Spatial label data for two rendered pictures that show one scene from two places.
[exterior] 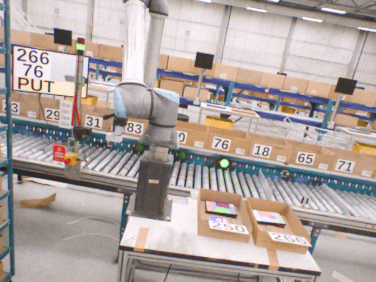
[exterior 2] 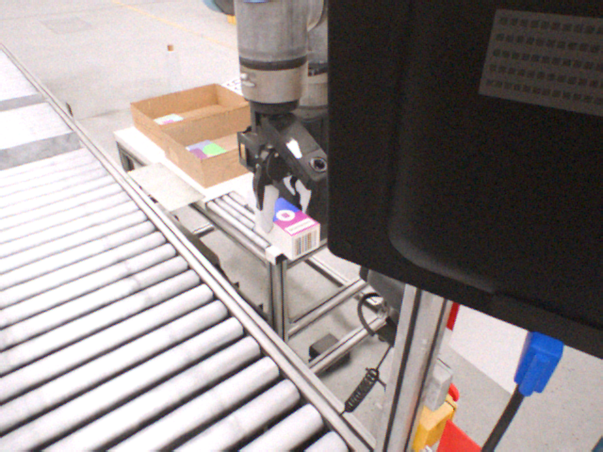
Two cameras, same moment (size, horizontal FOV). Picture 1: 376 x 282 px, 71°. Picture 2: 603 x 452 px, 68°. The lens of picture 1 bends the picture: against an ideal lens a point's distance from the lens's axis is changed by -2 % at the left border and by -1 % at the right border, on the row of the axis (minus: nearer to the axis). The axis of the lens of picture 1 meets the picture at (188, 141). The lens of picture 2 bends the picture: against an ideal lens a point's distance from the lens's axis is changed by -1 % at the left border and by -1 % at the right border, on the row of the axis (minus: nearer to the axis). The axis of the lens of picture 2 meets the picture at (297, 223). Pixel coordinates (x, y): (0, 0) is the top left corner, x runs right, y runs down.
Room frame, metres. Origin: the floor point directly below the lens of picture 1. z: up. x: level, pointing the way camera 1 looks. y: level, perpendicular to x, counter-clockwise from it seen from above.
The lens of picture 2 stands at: (2.13, 0.99, 1.46)
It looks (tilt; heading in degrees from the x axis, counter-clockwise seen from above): 35 degrees down; 232
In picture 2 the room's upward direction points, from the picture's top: straight up
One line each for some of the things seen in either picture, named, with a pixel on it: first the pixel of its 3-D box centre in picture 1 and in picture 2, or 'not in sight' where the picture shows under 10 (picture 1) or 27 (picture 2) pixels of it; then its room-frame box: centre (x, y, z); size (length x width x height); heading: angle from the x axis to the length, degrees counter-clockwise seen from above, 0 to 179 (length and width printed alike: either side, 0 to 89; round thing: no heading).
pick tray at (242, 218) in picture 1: (221, 212); (232, 142); (1.44, -0.27, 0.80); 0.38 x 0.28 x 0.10; 1
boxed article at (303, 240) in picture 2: (114, 137); (286, 227); (1.79, 0.51, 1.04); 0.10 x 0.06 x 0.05; 90
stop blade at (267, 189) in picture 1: (264, 185); (9, 159); (2.07, -0.68, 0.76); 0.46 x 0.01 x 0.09; 0
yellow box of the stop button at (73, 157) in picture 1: (75, 160); (405, 394); (1.74, 0.76, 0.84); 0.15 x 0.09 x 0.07; 90
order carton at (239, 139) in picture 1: (227, 140); not in sight; (2.52, -0.37, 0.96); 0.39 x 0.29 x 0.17; 90
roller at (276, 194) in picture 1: (274, 191); not in sight; (2.07, -0.78, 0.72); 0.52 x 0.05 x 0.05; 0
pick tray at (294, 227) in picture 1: (273, 222); (192, 114); (1.43, -0.59, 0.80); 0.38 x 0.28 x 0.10; 1
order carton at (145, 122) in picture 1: (146, 126); not in sight; (2.53, 0.42, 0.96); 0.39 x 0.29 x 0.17; 90
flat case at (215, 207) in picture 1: (220, 208); (205, 155); (1.54, -0.28, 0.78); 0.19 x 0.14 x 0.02; 94
